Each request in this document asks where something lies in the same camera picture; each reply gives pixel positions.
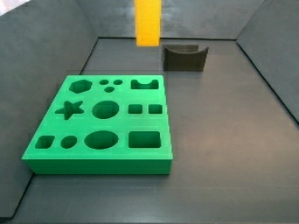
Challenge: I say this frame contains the yellow rectangular block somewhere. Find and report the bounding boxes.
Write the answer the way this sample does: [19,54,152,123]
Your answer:
[135,0,163,46]

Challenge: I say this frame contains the green shape sorter board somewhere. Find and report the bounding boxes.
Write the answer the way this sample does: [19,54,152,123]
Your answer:
[23,74,174,175]

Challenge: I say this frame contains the black curved holder stand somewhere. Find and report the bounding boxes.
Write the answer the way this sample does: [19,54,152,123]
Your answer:
[163,45,210,72]

